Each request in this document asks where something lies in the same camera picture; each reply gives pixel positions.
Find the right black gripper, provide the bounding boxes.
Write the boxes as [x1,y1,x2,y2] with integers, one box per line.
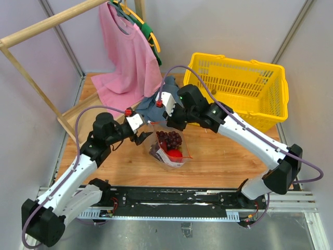
[162,102,197,132]

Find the dark purple grape bunch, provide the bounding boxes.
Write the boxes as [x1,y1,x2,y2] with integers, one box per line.
[156,131,183,152]

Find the clear zip top bag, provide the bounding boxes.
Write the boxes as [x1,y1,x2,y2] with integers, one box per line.
[144,121,192,170]

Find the red apple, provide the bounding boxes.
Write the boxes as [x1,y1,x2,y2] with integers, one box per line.
[166,149,183,163]

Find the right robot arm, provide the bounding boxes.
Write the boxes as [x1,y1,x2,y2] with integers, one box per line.
[156,84,303,208]

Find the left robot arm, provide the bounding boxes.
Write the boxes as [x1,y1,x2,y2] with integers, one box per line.
[21,109,148,249]

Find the blue grey cloth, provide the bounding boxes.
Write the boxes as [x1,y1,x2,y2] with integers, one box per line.
[135,74,183,123]

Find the pink t-shirt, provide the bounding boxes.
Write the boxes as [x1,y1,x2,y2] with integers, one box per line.
[92,3,162,110]

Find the yellow plastic basket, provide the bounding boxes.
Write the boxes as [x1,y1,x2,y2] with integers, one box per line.
[183,53,289,133]

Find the green garment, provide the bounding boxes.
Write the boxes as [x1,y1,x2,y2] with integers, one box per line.
[108,1,162,66]

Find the wooden clothes rack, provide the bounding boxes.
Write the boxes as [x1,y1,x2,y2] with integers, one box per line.
[0,0,146,144]

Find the yellow clothes hanger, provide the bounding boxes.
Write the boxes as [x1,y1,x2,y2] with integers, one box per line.
[113,1,161,53]

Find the grey clothes hanger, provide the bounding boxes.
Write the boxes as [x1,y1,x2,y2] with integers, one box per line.
[108,0,136,34]

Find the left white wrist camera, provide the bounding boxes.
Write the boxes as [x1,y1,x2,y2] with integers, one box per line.
[125,108,145,131]

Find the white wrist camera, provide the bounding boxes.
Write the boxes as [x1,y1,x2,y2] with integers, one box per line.
[156,92,176,116]
[125,108,145,131]

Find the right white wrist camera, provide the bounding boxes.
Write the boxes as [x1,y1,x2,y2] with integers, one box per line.
[156,92,176,116]

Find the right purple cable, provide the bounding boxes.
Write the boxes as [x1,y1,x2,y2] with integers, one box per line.
[159,65,325,184]

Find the purple cable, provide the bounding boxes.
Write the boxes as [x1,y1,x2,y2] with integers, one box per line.
[159,65,325,184]
[21,105,128,248]

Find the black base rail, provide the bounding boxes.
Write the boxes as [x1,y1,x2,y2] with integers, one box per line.
[79,186,266,223]

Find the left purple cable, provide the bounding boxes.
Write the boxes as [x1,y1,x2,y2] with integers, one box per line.
[21,105,128,248]

